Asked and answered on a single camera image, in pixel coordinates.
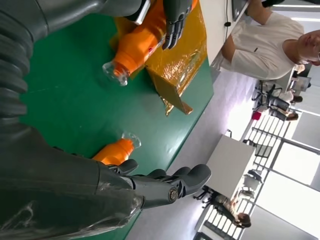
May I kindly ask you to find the black office chair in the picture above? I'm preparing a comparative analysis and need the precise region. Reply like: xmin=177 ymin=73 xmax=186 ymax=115
xmin=252 ymin=80 xmax=283 ymax=109

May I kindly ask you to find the grey office chair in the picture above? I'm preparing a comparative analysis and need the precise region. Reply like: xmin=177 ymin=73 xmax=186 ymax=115
xmin=243 ymin=168 xmax=263 ymax=193

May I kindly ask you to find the dark grey laptop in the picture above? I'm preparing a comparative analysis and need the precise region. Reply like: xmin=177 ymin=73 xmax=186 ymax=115
xmin=231 ymin=0 xmax=249 ymax=22

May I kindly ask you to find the yellow plastic wrapped box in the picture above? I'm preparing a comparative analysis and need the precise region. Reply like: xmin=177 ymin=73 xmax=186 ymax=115
xmin=109 ymin=0 xmax=208 ymax=117

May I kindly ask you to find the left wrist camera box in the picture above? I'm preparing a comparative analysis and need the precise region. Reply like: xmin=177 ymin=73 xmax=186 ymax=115
xmin=126 ymin=0 xmax=151 ymax=26

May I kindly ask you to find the white office desk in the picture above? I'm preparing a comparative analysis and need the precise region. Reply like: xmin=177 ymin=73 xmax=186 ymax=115
xmin=205 ymin=134 xmax=256 ymax=200

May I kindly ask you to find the white table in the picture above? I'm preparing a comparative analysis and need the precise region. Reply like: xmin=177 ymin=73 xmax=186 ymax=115
xmin=199 ymin=0 xmax=251 ymax=65

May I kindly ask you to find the green table mat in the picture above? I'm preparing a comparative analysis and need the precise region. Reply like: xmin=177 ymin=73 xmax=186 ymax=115
xmin=20 ymin=13 xmax=214 ymax=240

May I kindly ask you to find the seated person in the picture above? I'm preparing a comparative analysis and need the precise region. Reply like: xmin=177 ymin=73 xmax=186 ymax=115
xmin=212 ymin=193 xmax=252 ymax=229
xmin=269 ymin=107 xmax=300 ymax=122
xmin=269 ymin=92 xmax=303 ymax=112

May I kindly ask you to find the black cable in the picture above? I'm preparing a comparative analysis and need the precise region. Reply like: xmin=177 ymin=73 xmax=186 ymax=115
xmin=223 ymin=0 xmax=232 ymax=28

